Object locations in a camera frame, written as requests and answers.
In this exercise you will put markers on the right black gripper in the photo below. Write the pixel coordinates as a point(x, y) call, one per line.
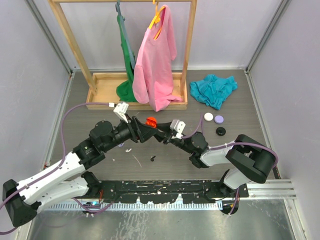
point(167, 134)

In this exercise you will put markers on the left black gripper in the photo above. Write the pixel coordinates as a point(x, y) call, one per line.
point(139, 132)

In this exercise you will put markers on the white earbud charging case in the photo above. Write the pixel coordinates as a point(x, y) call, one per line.
point(208, 117)

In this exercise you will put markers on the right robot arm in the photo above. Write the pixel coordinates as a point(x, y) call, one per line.
point(252, 161)

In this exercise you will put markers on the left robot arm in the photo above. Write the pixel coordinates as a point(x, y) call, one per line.
point(23, 199)

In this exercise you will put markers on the black earbud charging case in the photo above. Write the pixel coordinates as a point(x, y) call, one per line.
point(220, 131)

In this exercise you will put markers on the green shirt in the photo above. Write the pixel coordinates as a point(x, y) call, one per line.
point(125, 90)

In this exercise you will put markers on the pink shirt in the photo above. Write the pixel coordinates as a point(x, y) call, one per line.
point(153, 80)

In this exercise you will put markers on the wooden clothes rack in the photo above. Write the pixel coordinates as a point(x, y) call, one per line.
point(102, 85)

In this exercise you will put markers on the teal crumpled shirt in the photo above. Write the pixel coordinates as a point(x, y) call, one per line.
point(213, 90)

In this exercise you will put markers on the yellow orange hanger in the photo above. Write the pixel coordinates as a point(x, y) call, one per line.
point(157, 21)

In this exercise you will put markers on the grey blue hanger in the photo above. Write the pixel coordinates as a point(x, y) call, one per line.
point(125, 32)

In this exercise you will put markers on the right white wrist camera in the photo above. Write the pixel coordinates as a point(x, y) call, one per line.
point(177, 126)

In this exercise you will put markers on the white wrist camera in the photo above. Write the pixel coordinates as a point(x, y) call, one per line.
point(177, 126)
point(120, 111)

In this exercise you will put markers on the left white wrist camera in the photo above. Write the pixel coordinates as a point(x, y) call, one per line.
point(120, 111)

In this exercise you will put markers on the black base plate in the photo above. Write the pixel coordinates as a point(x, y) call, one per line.
point(163, 191)

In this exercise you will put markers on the grey slotted cable duct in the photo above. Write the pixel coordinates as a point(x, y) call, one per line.
point(176, 206)

